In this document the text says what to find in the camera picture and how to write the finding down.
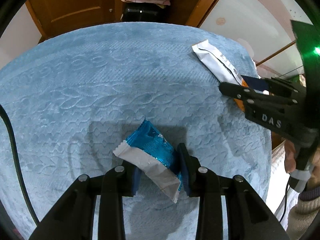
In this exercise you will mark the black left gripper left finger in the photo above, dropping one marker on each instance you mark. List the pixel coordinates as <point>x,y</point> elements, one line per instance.
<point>72,216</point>

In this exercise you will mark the pale sliding wardrobe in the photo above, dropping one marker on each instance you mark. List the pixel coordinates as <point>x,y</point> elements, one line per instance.
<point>263,28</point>

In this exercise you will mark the grey knitted sleeve forearm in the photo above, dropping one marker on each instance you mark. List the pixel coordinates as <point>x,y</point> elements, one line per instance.
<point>303,213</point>

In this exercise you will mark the blue plush table cover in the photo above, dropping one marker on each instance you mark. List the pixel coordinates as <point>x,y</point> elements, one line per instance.
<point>74,98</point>

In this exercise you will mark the brown wooden door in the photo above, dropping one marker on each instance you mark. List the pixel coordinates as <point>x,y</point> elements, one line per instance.
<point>56,17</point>

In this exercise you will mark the wooden corner shelf unit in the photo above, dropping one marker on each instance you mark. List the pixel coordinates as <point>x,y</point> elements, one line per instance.
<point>182,12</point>

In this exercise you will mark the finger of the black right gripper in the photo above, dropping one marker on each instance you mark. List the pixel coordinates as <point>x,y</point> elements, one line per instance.
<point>246,93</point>
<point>275,86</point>

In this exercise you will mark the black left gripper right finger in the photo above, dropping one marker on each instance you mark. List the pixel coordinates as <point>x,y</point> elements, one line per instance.
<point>226,204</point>

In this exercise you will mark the white orange snack wrapper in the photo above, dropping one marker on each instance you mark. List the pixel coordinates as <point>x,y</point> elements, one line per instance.
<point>218,64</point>

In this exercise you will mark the right human hand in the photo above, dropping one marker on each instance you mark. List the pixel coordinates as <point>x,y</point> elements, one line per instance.
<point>290,164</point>

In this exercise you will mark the blue foil snack packet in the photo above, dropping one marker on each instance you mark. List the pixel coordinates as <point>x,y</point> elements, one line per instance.
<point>147,149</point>

